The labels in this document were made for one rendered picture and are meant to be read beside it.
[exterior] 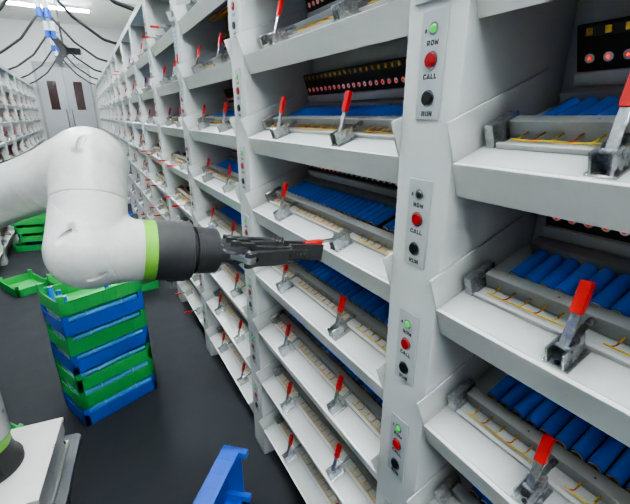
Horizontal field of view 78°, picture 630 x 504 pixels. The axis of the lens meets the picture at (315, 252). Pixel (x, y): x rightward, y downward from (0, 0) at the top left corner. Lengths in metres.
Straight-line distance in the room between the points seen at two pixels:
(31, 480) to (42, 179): 0.76
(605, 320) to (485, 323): 0.12
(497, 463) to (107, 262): 0.59
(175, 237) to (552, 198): 0.48
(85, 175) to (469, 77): 0.50
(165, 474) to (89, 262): 1.13
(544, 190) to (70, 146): 0.58
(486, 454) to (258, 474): 1.02
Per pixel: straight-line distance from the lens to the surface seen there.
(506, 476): 0.63
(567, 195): 0.44
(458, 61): 0.52
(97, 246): 0.58
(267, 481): 1.52
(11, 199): 0.74
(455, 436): 0.66
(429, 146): 0.54
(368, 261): 0.70
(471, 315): 0.55
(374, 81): 0.90
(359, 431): 0.92
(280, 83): 1.15
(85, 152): 0.63
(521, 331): 0.53
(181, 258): 0.61
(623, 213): 0.43
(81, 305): 1.66
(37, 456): 1.27
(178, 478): 1.59
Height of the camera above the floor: 1.15
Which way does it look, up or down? 19 degrees down
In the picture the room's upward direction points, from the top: straight up
